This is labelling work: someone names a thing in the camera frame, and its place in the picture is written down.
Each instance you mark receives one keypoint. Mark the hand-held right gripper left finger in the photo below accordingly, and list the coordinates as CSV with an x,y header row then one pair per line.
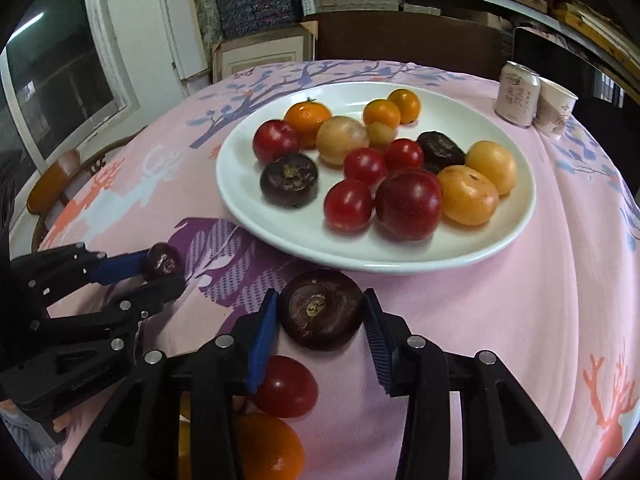
x,y
260,345

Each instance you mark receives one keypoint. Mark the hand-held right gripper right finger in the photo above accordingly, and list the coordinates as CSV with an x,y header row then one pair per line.
x,y
376,345

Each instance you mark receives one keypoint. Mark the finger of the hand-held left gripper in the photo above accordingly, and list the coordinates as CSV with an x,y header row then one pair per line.
x,y
120,266
155,292

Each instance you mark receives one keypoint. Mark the dark water chestnut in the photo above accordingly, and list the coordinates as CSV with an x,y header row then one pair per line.
x,y
164,260
289,179
440,150
321,309

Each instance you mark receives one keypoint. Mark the white plate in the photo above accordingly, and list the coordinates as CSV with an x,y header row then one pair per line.
x,y
280,230

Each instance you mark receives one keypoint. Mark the large red plum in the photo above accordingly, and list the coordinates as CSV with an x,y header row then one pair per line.
x,y
409,203

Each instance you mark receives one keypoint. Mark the person's left forearm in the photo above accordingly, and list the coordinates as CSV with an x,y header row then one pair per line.
x,y
25,445

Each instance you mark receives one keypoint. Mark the red cherry tomato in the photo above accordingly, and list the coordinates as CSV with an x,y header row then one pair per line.
x,y
287,387
403,154
365,166
348,205

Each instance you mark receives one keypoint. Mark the wooden chair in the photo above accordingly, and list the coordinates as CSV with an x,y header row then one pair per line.
x,y
55,180

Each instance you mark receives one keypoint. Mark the pink printed tablecloth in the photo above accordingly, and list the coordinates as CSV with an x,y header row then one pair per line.
x,y
500,320

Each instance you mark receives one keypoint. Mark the orange yellow round fruit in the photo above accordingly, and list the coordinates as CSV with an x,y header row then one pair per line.
x,y
492,166
467,195

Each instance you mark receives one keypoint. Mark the small dark red plum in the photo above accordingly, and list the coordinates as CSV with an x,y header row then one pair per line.
x,y
275,141

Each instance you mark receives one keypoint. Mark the tan yellow round fruit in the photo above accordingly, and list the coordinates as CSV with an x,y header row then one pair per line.
x,y
342,140

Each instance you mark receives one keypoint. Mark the small tan fruit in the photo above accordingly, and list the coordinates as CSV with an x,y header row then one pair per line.
x,y
382,135

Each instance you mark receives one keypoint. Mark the white framed window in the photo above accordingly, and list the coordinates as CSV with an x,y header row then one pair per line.
x,y
55,60

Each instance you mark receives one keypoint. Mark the orange tangerine with stem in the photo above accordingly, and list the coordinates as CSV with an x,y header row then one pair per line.
x,y
308,116

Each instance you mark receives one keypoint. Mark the white door panel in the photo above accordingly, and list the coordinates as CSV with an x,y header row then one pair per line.
x,y
150,15

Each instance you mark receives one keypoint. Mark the cardboard box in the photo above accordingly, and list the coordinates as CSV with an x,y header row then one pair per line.
x,y
265,50

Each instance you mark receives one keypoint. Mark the grey stone slab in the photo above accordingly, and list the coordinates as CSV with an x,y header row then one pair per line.
x,y
205,5

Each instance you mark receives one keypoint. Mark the pink drink can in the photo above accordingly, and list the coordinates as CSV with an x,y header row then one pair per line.
x,y
516,95

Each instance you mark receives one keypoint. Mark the white paper cup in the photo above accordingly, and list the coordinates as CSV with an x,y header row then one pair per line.
x,y
555,110

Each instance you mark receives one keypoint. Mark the stack of blue patterned boxes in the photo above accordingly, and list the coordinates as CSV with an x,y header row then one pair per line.
x,y
260,2

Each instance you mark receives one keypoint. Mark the dark brown cabinet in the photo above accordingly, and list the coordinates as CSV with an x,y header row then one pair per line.
x,y
410,42

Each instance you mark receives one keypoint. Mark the black panel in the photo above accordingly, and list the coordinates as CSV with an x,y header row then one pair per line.
x,y
600,85

